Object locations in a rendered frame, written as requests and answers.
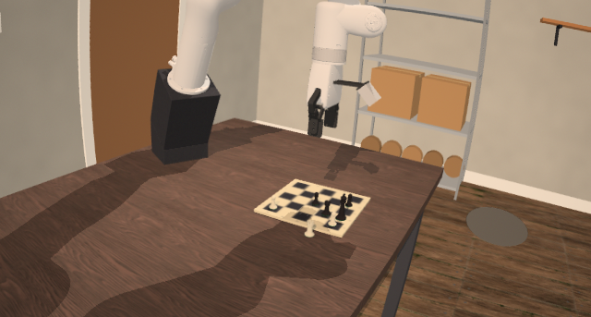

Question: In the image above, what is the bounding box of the white pawn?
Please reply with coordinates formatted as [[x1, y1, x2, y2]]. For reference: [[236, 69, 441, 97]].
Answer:
[[328, 212, 336, 226], [269, 195, 277, 210]]

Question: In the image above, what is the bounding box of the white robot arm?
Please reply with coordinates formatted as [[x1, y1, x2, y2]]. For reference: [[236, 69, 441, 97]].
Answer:
[[167, 0, 387, 106]]

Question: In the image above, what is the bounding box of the checkered chessboard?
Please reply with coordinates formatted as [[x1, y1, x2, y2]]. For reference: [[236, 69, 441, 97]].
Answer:
[[254, 179, 370, 238]]

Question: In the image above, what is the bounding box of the white chess rook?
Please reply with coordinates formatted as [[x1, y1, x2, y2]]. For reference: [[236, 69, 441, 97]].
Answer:
[[305, 220, 314, 238]]

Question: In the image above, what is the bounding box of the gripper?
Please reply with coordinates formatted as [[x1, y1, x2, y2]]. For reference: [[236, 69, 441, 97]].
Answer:
[[307, 59, 346, 138]]

